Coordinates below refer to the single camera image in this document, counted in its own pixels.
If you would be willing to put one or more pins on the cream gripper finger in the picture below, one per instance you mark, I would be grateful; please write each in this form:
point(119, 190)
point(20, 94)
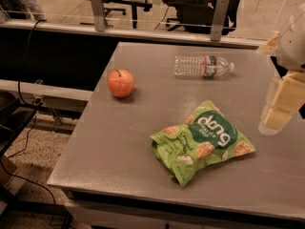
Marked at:
point(269, 46)
point(285, 97)

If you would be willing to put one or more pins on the clear plastic water bottle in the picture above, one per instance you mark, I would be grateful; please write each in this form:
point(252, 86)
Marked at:
point(208, 66)

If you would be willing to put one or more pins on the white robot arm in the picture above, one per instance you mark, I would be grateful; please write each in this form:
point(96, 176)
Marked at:
point(290, 51)

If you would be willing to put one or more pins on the green rice chip bag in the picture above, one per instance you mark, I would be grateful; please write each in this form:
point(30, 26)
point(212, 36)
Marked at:
point(205, 139)

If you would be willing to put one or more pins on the black office chair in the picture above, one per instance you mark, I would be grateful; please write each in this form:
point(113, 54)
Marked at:
point(197, 15)

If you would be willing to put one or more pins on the red yellow apple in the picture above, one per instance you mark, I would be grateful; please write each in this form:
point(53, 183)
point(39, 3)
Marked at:
point(120, 83)

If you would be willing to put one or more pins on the black tray stand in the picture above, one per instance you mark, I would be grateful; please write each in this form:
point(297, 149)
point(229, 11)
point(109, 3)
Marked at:
point(14, 117)

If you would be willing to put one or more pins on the right metal rail bracket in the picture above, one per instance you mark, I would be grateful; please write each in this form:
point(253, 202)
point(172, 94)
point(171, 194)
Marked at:
point(219, 17)

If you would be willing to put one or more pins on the metal rail bracket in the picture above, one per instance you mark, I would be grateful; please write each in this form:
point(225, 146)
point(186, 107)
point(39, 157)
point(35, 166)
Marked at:
point(219, 17)
point(98, 15)

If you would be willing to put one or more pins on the left metal rail bracket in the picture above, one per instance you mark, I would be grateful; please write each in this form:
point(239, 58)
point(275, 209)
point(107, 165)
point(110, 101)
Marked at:
point(98, 15)

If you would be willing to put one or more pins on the grey table frame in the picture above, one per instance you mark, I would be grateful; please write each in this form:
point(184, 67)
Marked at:
point(110, 212)

